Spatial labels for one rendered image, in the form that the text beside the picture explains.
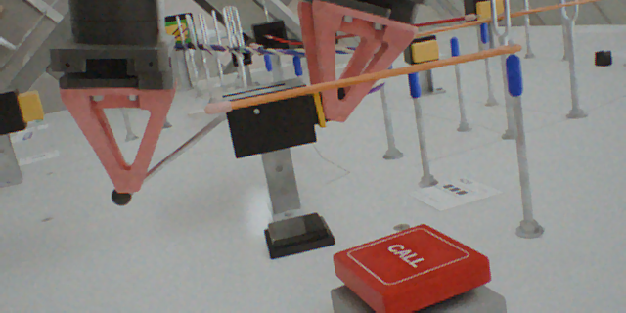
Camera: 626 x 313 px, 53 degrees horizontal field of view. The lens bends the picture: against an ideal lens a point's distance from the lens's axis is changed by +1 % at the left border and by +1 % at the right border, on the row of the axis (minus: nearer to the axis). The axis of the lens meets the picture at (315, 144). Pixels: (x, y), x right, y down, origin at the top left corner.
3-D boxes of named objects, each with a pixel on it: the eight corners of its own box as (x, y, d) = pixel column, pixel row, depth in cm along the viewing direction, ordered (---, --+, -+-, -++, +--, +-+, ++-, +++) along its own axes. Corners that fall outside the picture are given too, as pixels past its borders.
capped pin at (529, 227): (510, 233, 35) (489, 41, 32) (527, 223, 36) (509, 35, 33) (532, 239, 34) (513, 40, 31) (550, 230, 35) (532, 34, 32)
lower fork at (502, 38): (528, 135, 52) (513, -39, 49) (512, 141, 52) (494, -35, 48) (513, 132, 54) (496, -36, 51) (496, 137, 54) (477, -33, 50)
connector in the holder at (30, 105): (25, 117, 72) (19, 93, 71) (44, 113, 72) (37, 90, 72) (24, 122, 68) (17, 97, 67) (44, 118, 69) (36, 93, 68)
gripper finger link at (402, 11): (359, 116, 49) (390, -5, 47) (386, 135, 42) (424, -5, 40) (274, 97, 47) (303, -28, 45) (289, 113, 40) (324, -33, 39)
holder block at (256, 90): (233, 146, 45) (221, 92, 45) (307, 130, 46) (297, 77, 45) (235, 159, 41) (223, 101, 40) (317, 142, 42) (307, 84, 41)
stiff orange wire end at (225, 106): (189, 117, 31) (186, 106, 31) (515, 51, 33) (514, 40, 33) (188, 121, 30) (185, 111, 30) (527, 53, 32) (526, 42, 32)
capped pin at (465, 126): (474, 130, 57) (464, 35, 55) (458, 132, 57) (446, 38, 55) (471, 126, 59) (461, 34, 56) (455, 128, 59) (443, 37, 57)
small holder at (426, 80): (430, 82, 84) (424, 28, 82) (449, 93, 75) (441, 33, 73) (396, 89, 84) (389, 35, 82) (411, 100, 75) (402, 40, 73)
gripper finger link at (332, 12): (362, 117, 48) (394, -5, 46) (390, 138, 41) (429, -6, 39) (276, 99, 46) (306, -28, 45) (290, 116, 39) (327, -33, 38)
